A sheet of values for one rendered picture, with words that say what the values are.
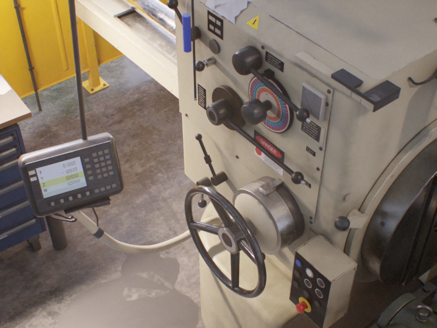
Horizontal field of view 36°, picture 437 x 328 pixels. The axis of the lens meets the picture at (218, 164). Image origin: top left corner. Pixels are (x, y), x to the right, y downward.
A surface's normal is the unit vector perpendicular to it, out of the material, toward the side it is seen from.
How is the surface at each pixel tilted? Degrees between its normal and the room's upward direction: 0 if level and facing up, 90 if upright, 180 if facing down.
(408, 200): 47
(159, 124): 0
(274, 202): 23
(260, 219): 65
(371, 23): 0
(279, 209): 35
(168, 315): 0
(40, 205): 71
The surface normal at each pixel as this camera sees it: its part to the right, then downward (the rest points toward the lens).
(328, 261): 0.00, -0.73
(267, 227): -0.42, 0.38
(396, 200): -0.61, -0.13
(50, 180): 0.38, 0.35
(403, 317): -0.32, -0.49
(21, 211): 0.57, 0.56
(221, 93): -0.78, 0.43
